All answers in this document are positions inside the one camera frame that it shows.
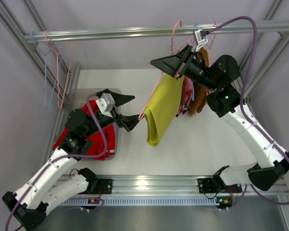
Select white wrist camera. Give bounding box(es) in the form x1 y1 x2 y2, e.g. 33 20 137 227
96 93 115 118
193 29 209 52

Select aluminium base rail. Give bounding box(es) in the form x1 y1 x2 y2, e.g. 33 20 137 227
26 174 288 196

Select aluminium hanging rail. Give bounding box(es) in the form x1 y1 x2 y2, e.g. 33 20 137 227
23 20 289 44

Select aluminium frame post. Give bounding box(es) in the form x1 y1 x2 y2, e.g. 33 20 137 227
229 0 289 98
0 0 80 108

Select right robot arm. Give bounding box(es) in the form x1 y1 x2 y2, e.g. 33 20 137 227
150 45 289 191

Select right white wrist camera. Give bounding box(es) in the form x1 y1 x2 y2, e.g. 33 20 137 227
193 29 209 52

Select pink hanger of red trousers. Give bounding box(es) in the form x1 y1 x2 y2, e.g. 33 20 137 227
43 29 75 108

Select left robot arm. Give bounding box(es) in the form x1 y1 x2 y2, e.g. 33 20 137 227
2 89 139 231

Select floral pink trousers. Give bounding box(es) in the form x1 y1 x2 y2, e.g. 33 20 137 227
176 77 194 117

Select purple cable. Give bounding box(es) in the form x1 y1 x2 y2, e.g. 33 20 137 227
204 15 289 205
4 93 109 231

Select yellow-green trousers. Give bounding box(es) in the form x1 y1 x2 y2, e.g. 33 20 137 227
144 75 184 147

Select light blue hanger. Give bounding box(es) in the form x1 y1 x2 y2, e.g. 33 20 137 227
29 31 58 109

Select left aluminium frame post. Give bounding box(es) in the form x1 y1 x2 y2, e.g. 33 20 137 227
0 0 80 108

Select brown trousers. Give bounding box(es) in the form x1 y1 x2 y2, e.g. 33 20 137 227
189 48 210 116

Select pink hanger of yellow trousers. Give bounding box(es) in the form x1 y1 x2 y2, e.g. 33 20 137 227
138 20 195 121

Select transparent plastic bin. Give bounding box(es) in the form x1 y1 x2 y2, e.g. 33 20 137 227
53 88 118 161

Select pink hanger of brown trousers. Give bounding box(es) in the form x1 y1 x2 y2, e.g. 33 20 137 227
204 30 217 52

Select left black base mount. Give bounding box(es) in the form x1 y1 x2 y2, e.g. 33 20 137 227
94 179 113 195

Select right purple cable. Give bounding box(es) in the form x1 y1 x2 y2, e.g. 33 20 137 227
204 15 289 205

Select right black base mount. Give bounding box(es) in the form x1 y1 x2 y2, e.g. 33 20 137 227
197 178 220 194

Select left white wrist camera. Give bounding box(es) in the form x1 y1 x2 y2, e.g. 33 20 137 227
96 93 115 118

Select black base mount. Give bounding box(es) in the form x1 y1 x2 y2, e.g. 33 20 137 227
197 178 220 194
94 179 113 195

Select blue hanger of floral trousers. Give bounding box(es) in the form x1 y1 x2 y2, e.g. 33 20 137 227
191 23 199 101

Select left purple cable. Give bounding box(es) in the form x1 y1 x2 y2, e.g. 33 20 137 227
4 93 109 231

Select red trousers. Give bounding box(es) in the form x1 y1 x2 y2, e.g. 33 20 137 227
53 101 117 161

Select right aluminium frame post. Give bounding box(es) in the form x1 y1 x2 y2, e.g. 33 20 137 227
229 0 289 98

